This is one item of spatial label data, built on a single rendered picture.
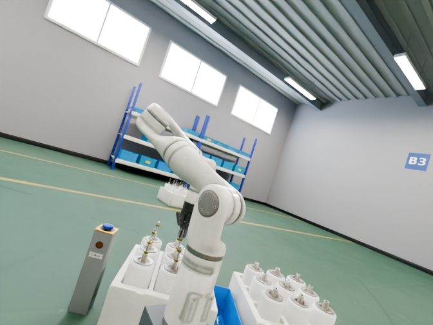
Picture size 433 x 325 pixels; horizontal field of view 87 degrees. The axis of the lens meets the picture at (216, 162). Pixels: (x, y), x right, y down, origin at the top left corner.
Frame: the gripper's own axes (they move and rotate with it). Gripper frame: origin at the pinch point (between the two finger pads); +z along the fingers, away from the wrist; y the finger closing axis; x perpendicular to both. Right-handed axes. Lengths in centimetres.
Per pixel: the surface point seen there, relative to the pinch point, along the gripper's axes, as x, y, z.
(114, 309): -24.8, 1.3, 25.0
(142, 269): -19.4, 2.8, 11.3
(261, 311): 14.3, 38.1, 16.1
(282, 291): 31, 40, 11
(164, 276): -13.4, 8.5, 11.9
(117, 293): -25.2, 0.7, 19.5
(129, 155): 227, -378, -4
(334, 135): 683, -74, -252
